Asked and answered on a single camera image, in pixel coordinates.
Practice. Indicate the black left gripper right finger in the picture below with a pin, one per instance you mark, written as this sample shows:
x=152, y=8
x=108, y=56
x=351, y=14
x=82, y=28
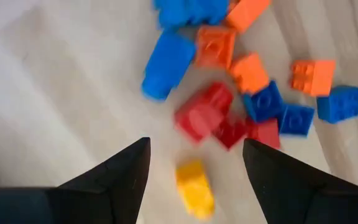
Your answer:
x=306, y=205

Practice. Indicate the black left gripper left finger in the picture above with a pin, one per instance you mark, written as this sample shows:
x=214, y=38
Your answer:
x=89, y=202

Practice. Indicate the small red building block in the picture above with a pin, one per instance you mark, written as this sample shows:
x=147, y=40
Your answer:
x=230, y=135
x=264, y=133

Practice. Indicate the small blue building block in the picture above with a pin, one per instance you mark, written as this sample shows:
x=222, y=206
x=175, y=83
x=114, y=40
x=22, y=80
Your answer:
x=296, y=120
x=263, y=102
x=339, y=104

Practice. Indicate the medium yellow building block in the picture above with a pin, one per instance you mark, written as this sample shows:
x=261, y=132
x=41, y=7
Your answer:
x=194, y=189

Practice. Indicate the small orange building block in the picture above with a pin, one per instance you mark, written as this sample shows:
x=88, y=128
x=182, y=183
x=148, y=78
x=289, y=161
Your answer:
x=247, y=14
x=214, y=46
x=250, y=74
x=314, y=77

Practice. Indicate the medium red building block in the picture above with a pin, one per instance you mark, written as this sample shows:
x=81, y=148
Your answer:
x=202, y=115

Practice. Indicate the medium blue building block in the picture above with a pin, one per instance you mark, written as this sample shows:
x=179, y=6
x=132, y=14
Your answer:
x=185, y=12
x=169, y=65

